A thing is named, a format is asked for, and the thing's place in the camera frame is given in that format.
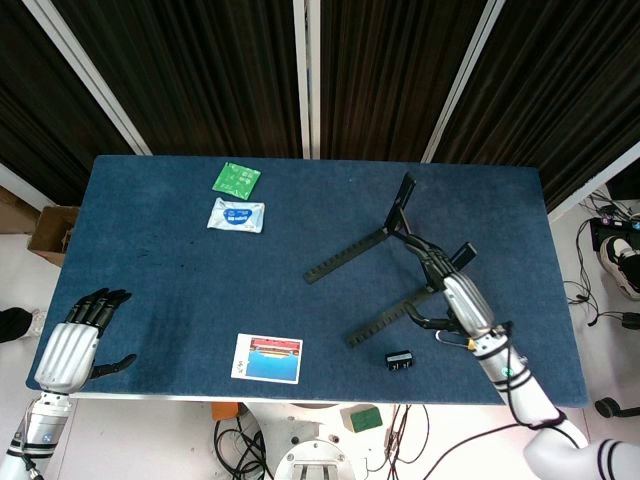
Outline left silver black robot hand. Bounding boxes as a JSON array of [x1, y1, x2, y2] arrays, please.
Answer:
[[32, 288, 138, 394]]

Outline thin black floor cables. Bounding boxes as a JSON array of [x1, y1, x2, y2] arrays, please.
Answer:
[[563, 192, 640, 334]]

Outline picture postcard with blue image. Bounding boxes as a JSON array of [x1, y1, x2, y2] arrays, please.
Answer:
[[230, 333, 304, 386]]

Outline black chair caster leg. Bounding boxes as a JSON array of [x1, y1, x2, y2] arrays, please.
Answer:
[[593, 397, 640, 420]]

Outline white person shoe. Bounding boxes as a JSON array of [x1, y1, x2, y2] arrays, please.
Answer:
[[27, 308, 50, 337]]

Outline green topped wooden block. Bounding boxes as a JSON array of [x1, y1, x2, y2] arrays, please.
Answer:
[[340, 405, 384, 434]]

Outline black white sneaker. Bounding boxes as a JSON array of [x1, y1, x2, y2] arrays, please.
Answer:
[[598, 236, 640, 301]]

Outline black floor cable bundle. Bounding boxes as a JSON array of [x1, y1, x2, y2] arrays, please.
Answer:
[[213, 417, 275, 480]]

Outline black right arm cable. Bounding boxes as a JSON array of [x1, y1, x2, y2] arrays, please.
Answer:
[[474, 322, 567, 430]]

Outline black folding stand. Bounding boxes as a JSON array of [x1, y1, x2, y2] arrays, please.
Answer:
[[303, 172, 476, 349]]

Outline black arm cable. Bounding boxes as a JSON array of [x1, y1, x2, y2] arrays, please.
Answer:
[[474, 322, 567, 430], [12, 424, 40, 480]]

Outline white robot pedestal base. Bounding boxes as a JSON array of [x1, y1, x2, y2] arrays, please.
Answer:
[[244, 402, 396, 480]]

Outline dark pleated curtain panel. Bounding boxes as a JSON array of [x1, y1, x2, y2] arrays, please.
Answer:
[[49, 0, 304, 159], [434, 0, 640, 211], [319, 0, 489, 162], [0, 0, 136, 194]]

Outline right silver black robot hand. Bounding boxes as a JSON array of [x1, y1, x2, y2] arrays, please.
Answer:
[[403, 234, 501, 346]]

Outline brown cardboard box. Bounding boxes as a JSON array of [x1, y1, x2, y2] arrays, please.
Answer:
[[27, 204, 80, 267]]

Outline white blue wet wipes pack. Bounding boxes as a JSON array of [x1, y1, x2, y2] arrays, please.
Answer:
[[206, 196, 266, 235]]

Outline black trouser leg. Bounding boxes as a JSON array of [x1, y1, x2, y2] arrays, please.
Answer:
[[0, 307, 35, 345]]

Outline black cylindrical capacitor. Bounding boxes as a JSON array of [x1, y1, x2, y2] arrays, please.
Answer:
[[384, 351, 415, 372]]

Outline orange box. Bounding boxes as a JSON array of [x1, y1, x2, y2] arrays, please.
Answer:
[[210, 402, 241, 422]]

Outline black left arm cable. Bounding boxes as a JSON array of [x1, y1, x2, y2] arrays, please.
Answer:
[[12, 424, 40, 480]]

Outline black electronics box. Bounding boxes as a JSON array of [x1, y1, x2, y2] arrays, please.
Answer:
[[589, 217, 640, 251]]

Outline white partition frame post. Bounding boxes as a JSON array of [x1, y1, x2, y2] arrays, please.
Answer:
[[422, 0, 506, 164], [292, 0, 321, 160], [0, 162, 57, 212], [547, 142, 640, 222], [22, 0, 152, 156]]

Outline blue felt table cover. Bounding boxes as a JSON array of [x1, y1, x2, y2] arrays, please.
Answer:
[[25, 154, 590, 407]]

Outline green sachet packet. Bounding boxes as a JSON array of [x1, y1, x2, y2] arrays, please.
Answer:
[[211, 162, 262, 200]]

